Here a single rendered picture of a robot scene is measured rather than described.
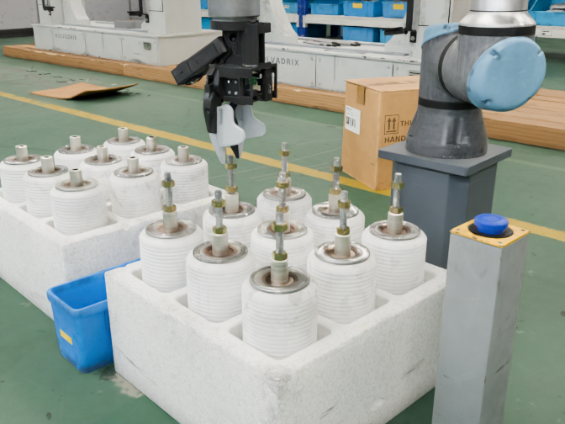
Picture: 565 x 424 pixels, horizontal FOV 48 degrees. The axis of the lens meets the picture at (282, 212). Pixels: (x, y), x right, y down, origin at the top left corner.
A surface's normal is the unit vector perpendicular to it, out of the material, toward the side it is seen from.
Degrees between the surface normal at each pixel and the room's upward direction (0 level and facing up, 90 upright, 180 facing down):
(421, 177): 90
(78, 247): 90
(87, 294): 88
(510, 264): 90
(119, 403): 0
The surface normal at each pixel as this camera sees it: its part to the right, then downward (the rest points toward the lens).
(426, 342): 0.69, 0.25
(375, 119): -0.94, 0.11
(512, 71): 0.21, 0.46
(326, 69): -0.68, 0.25
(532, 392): 0.00, -0.94
